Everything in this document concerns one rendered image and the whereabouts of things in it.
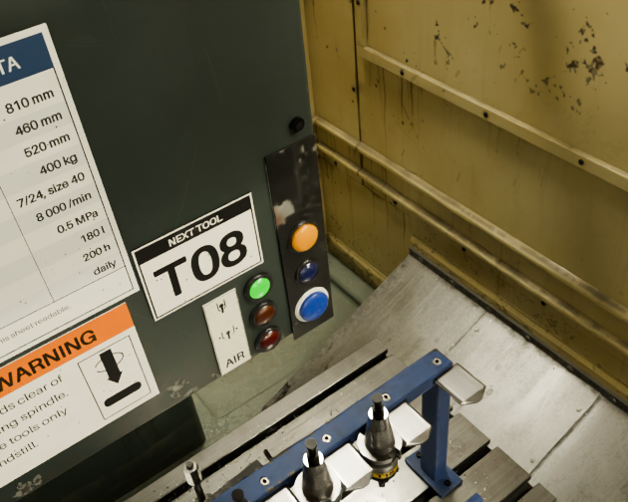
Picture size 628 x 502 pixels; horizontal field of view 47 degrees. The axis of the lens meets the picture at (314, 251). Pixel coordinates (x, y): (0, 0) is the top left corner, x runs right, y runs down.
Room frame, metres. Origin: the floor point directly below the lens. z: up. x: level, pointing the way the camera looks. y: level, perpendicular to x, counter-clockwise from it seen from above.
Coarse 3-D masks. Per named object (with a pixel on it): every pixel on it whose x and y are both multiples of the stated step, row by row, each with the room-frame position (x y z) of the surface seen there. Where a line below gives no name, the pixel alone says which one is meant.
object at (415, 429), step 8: (392, 408) 0.64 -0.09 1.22; (400, 408) 0.64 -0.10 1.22; (408, 408) 0.64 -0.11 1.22; (392, 416) 0.63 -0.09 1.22; (400, 416) 0.62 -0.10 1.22; (408, 416) 0.62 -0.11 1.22; (416, 416) 0.62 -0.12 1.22; (392, 424) 0.61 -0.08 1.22; (400, 424) 0.61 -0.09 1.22; (408, 424) 0.61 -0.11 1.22; (416, 424) 0.61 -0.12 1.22; (424, 424) 0.61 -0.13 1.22; (432, 424) 0.61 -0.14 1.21; (400, 432) 0.60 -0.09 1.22; (408, 432) 0.60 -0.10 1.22; (416, 432) 0.59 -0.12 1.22; (424, 432) 0.59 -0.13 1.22; (408, 440) 0.58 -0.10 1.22; (416, 440) 0.58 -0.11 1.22; (424, 440) 0.58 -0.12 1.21
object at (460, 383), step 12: (444, 372) 0.70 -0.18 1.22; (456, 372) 0.69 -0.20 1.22; (468, 372) 0.69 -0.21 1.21; (444, 384) 0.67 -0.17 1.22; (456, 384) 0.67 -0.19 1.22; (468, 384) 0.67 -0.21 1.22; (480, 384) 0.66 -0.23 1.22; (456, 396) 0.65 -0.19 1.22; (468, 396) 0.65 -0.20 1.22; (480, 396) 0.64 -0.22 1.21
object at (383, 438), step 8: (368, 416) 0.58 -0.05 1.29; (384, 416) 0.57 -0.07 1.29; (368, 424) 0.58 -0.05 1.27; (376, 424) 0.57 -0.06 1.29; (384, 424) 0.57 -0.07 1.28; (368, 432) 0.57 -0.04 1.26; (376, 432) 0.57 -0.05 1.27; (384, 432) 0.57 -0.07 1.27; (392, 432) 0.57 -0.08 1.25; (368, 440) 0.57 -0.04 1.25; (376, 440) 0.56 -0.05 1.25; (384, 440) 0.56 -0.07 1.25; (392, 440) 0.57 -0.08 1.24; (368, 448) 0.57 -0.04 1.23; (376, 448) 0.56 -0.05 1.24; (384, 448) 0.56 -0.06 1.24; (392, 448) 0.57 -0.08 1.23
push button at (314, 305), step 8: (312, 296) 0.45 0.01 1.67; (320, 296) 0.45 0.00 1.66; (304, 304) 0.44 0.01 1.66; (312, 304) 0.44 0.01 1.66; (320, 304) 0.45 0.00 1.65; (304, 312) 0.44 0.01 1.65; (312, 312) 0.44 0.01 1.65; (320, 312) 0.45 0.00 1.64; (304, 320) 0.44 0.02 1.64; (312, 320) 0.44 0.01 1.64
